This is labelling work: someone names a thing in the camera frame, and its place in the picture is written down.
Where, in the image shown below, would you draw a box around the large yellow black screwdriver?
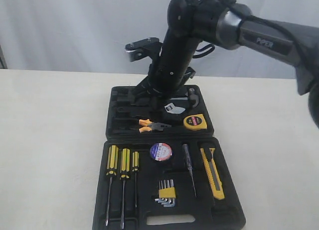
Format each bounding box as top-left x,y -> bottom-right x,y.
105,145 -> 119,227

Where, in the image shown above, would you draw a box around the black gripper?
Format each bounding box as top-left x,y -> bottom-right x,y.
128,38 -> 196,111

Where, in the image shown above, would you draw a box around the black electrical tape roll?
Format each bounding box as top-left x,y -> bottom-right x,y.
150,142 -> 172,162

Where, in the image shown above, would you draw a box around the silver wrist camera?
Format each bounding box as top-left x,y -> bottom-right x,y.
125,37 -> 162,62

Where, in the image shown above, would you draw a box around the pliers black orange handles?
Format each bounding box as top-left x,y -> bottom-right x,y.
117,118 -> 172,134

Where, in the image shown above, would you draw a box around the medium yellow black screwdriver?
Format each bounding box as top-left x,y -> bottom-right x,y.
120,148 -> 130,230

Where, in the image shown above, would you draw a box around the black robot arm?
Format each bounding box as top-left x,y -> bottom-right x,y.
126,0 -> 319,123

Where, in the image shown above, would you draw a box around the adjustable wrench black handle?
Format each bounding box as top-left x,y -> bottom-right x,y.
116,103 -> 186,115

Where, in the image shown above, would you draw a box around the yellow black utility knife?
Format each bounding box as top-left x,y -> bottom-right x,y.
200,147 -> 225,200

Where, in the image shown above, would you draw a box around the clear voltage tester screwdriver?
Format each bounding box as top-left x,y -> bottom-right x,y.
182,143 -> 197,198

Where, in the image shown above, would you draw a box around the black plastic tool case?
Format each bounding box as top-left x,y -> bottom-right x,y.
92,85 -> 246,230

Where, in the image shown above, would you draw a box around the yellow tape measure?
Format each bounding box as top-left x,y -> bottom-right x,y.
183,114 -> 207,131

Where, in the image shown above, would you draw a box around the small yellow black screwdriver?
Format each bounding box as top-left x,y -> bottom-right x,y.
132,151 -> 140,209

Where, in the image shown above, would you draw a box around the claw hammer black handle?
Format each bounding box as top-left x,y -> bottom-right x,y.
170,88 -> 199,108

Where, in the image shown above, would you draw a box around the hex key set yellow holder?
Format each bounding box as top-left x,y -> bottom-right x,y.
155,179 -> 176,208

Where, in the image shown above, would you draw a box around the white backdrop curtain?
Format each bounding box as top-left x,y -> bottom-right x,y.
0,0 -> 319,79

